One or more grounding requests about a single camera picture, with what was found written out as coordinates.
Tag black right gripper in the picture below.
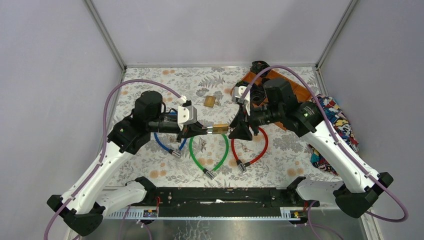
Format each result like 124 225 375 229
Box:
228 99 282 141

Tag plain brass padlock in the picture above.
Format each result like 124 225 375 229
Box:
203 123 229 135

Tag blue cable lock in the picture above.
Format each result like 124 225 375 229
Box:
153 132 187 158

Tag brass padlock with label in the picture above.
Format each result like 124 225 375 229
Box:
196 87 217 108

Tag red cable lock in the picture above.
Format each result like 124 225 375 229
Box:
230 127 269 173

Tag green cable lock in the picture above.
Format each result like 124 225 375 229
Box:
188 134 230 180

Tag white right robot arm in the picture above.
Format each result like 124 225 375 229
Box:
228 77 393 218

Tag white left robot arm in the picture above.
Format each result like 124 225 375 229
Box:
47 90 207 237

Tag silver padlock keys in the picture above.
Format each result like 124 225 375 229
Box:
240 143 253 153

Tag rolled dark tie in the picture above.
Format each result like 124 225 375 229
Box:
250 86 266 105

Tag black object behind tray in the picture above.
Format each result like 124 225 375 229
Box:
250 60 270 75

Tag wooden compartment tray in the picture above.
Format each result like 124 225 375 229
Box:
240 68 314 132

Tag colourful patterned cloth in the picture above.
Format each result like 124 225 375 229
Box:
309 94 359 176

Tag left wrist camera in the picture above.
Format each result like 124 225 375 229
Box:
177 100 198 131

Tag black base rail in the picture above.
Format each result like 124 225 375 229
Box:
134 187 320 218

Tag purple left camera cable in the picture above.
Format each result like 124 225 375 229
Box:
43 78 188 240

